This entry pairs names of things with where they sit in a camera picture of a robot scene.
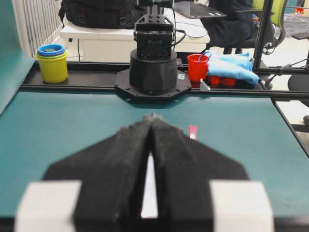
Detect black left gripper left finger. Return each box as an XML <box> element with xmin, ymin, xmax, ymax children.
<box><xmin>43</xmin><ymin>119</ymin><xmax>151</xmax><ymax>232</ymax></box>

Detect light blue cloth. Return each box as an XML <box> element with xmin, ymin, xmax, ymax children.
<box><xmin>204</xmin><ymin>50</ymin><xmax>259</xmax><ymax>85</ymax></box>

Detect green mesh office chair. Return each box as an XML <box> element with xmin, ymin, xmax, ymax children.
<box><xmin>224</xmin><ymin>0</ymin><xmax>287</xmax><ymax>55</ymax></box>

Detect pink red spoon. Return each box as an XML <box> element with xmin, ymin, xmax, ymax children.
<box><xmin>189</xmin><ymin>125</ymin><xmax>197</xmax><ymax>140</ymax></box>

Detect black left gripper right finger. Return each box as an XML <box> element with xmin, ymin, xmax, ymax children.
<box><xmin>150</xmin><ymin>118</ymin><xmax>249</xmax><ymax>232</ymax></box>

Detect seated person in dark clothes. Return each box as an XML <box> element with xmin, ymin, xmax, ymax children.
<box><xmin>200</xmin><ymin>0</ymin><xmax>253</xmax><ymax>47</ymax></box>

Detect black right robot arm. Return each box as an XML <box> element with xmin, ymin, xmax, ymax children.
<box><xmin>117</xmin><ymin>0</ymin><xmax>248</xmax><ymax>232</ymax></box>

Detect black aluminium frame rail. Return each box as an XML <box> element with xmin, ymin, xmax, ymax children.
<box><xmin>20</xmin><ymin>61</ymin><xmax>309</xmax><ymax>105</ymax></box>

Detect white desk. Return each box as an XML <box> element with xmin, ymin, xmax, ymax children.
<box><xmin>60</xmin><ymin>9</ymin><xmax>210</xmax><ymax>62</ymax></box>

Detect yellow green blue stacked cups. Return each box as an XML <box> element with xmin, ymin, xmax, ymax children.
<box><xmin>36</xmin><ymin>44</ymin><xmax>68</xmax><ymax>83</ymax></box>

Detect black backpack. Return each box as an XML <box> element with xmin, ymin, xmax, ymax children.
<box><xmin>58</xmin><ymin>0</ymin><xmax>147</xmax><ymax>29</ymax></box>

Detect black laptop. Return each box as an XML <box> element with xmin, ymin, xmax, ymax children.
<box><xmin>174</xmin><ymin>0</ymin><xmax>227</xmax><ymax>18</ymax></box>

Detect red plastic cup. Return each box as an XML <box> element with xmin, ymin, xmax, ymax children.
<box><xmin>187</xmin><ymin>54</ymin><xmax>209</xmax><ymax>87</ymax></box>

